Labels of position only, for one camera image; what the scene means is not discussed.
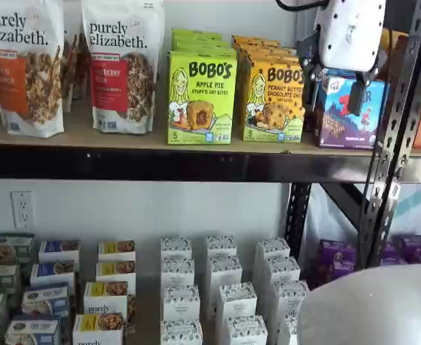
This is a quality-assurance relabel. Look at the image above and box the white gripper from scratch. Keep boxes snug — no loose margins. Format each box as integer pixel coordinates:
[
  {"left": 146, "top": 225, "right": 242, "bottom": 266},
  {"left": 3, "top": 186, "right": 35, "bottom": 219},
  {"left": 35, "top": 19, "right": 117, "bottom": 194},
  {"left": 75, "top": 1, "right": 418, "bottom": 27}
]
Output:
[{"left": 295, "top": 0, "right": 387, "bottom": 116}]

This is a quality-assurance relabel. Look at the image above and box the orange Bobo's peanut butter box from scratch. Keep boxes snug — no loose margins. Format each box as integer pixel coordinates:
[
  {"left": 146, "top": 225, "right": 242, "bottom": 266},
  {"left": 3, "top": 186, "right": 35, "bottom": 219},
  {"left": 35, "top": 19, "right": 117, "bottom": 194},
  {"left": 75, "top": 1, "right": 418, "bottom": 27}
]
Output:
[
  {"left": 237, "top": 48, "right": 298, "bottom": 61},
  {"left": 231, "top": 34, "right": 280, "bottom": 46},
  {"left": 233, "top": 41, "right": 290, "bottom": 53},
  {"left": 244, "top": 56, "right": 307, "bottom": 144}
]

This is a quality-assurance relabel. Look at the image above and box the blue Zbar box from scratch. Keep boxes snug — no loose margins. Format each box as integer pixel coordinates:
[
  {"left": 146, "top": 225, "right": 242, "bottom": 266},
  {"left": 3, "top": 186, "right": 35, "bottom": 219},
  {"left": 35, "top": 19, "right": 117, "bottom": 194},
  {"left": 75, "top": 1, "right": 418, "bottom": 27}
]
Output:
[{"left": 313, "top": 68, "right": 388, "bottom": 150}]

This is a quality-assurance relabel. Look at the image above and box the black diagonal shelf brace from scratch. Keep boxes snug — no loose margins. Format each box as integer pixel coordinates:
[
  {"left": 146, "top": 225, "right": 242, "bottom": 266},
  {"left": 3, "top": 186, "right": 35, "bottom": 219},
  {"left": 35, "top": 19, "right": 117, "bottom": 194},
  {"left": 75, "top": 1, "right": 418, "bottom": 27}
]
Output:
[{"left": 320, "top": 182, "right": 366, "bottom": 224}]

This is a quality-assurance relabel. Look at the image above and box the green Bobo's apple pie box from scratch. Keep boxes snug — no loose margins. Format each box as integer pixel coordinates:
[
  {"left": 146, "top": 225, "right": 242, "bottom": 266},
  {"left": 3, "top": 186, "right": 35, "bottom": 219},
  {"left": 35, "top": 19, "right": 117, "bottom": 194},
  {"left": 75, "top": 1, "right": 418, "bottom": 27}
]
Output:
[
  {"left": 174, "top": 42, "right": 237, "bottom": 55},
  {"left": 172, "top": 35, "right": 230, "bottom": 47},
  {"left": 166, "top": 50, "right": 239, "bottom": 145},
  {"left": 171, "top": 28, "right": 223, "bottom": 40}
]

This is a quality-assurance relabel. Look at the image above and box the purple snack box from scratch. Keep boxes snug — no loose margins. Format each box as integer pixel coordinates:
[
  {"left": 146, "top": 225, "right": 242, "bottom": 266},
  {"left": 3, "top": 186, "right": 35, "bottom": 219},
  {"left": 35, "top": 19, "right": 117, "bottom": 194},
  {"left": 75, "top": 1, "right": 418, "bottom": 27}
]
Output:
[
  {"left": 318, "top": 239, "right": 357, "bottom": 262},
  {"left": 379, "top": 242, "right": 400, "bottom": 265},
  {"left": 315, "top": 259, "right": 356, "bottom": 289},
  {"left": 399, "top": 234, "right": 421, "bottom": 264}
]

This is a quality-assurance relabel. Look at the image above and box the white patterned box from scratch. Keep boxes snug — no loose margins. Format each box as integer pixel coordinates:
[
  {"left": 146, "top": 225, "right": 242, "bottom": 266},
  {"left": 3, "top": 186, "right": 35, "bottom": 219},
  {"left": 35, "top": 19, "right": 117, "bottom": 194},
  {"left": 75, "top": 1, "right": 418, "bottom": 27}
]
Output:
[
  {"left": 254, "top": 237, "right": 292, "bottom": 260},
  {"left": 161, "top": 285, "right": 201, "bottom": 322},
  {"left": 215, "top": 282, "right": 259, "bottom": 320},
  {"left": 278, "top": 314, "right": 300, "bottom": 345},
  {"left": 272, "top": 280, "right": 310, "bottom": 317},
  {"left": 160, "top": 257, "right": 195, "bottom": 288},
  {"left": 262, "top": 255, "right": 302, "bottom": 284},
  {"left": 159, "top": 319, "right": 204, "bottom": 345},
  {"left": 204, "top": 234, "right": 238, "bottom": 258},
  {"left": 226, "top": 315, "right": 269, "bottom": 345},
  {"left": 159, "top": 236, "right": 193, "bottom": 260},
  {"left": 207, "top": 255, "right": 243, "bottom": 306}
]

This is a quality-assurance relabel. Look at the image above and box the black metal shelf beam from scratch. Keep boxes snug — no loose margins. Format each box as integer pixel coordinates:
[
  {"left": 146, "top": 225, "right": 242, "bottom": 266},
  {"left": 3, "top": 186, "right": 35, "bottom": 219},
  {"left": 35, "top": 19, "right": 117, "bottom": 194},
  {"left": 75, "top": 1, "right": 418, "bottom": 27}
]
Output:
[{"left": 0, "top": 142, "right": 421, "bottom": 185}]

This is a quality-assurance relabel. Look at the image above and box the wooden shelf board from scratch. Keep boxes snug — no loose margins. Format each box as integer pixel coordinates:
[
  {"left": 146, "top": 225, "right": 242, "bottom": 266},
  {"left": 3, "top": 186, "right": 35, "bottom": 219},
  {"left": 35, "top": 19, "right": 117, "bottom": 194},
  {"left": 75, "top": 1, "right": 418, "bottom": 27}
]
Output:
[{"left": 0, "top": 103, "right": 421, "bottom": 158}]

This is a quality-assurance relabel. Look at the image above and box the yellow granola box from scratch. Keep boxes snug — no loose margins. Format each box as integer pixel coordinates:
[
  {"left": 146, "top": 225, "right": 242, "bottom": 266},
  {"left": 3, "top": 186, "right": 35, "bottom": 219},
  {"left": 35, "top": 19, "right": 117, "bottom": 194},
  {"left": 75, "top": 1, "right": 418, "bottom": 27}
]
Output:
[
  {"left": 72, "top": 313, "right": 126, "bottom": 345},
  {"left": 95, "top": 259, "right": 137, "bottom": 285},
  {"left": 83, "top": 280, "right": 130, "bottom": 318},
  {"left": 98, "top": 240, "right": 137, "bottom": 262}
]

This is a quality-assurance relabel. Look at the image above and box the blue granola box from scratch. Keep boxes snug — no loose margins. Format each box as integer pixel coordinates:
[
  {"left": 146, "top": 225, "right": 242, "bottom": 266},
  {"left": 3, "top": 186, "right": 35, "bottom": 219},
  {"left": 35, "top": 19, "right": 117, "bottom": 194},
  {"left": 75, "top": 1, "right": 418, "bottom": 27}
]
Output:
[
  {"left": 38, "top": 239, "right": 80, "bottom": 264},
  {"left": 21, "top": 283, "right": 71, "bottom": 318},
  {"left": 29, "top": 261, "right": 77, "bottom": 288},
  {"left": 4, "top": 315, "right": 63, "bottom": 345}
]

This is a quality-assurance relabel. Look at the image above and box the orange package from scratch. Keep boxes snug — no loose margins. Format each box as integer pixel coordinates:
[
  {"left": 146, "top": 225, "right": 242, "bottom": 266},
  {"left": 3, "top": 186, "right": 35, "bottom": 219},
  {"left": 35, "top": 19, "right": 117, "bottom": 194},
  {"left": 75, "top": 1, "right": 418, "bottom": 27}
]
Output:
[{"left": 380, "top": 27, "right": 410, "bottom": 60}]

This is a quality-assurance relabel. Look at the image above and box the red label granola bag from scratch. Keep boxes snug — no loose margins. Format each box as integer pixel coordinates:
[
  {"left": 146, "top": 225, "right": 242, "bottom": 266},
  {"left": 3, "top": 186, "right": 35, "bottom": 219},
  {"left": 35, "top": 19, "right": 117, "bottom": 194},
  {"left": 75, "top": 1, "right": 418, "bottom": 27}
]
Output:
[{"left": 80, "top": 0, "right": 166, "bottom": 136}]

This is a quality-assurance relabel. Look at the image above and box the white granola bag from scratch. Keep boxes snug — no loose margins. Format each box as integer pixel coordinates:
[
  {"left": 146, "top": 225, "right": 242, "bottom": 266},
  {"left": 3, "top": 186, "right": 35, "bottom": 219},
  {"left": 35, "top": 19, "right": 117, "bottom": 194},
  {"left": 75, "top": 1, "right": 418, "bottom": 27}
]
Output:
[{"left": 62, "top": 0, "right": 91, "bottom": 113}]

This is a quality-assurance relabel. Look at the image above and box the orange label granola bag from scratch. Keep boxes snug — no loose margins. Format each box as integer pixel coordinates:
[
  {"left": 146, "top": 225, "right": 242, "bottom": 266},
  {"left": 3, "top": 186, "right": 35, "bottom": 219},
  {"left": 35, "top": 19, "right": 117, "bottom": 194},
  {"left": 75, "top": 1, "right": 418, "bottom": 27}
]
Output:
[{"left": 0, "top": 0, "right": 66, "bottom": 139}]

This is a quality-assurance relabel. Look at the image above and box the black cable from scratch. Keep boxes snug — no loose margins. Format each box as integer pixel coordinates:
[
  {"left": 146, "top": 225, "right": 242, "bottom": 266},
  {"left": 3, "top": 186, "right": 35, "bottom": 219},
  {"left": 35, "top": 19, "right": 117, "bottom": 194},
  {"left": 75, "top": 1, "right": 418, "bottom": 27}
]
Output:
[{"left": 274, "top": 0, "right": 332, "bottom": 12}]

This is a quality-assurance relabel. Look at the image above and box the perforated metal shelf post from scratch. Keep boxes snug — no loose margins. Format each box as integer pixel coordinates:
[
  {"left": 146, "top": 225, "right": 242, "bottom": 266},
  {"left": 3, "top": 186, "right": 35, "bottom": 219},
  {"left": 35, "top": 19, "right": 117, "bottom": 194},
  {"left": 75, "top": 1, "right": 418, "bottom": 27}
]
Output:
[
  {"left": 287, "top": 182, "right": 313, "bottom": 280},
  {"left": 356, "top": 0, "right": 421, "bottom": 271}
]

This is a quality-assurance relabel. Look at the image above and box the white wall outlet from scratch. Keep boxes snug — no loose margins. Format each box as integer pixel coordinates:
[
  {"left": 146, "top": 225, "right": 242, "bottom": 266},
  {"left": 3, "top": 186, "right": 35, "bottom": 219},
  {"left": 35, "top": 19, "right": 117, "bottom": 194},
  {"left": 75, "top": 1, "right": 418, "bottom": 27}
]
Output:
[{"left": 10, "top": 190, "right": 36, "bottom": 230}]

